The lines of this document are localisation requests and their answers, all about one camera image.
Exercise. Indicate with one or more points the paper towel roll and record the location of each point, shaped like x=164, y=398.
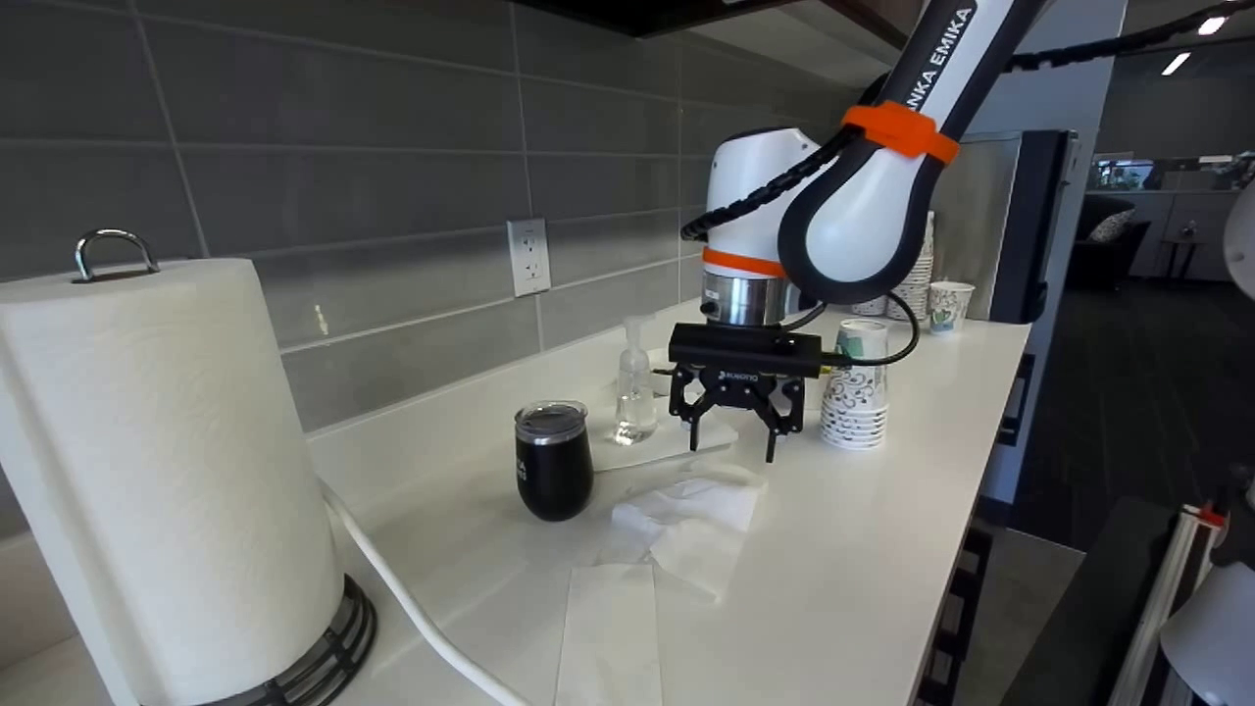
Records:
x=40, y=447

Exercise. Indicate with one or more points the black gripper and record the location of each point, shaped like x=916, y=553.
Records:
x=776, y=398

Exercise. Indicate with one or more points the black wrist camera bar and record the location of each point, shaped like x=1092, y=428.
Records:
x=747, y=349

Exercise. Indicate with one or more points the white wall outlet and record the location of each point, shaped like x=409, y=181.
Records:
x=528, y=258

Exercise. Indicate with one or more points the white lamp shade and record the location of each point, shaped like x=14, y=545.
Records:
x=1214, y=636

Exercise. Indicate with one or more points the black tumbler with lid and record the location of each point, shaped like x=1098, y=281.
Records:
x=555, y=466

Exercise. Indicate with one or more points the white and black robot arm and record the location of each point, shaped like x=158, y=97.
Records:
x=833, y=220

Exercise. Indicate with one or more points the small patterned paper cup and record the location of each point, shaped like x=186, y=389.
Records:
x=947, y=302

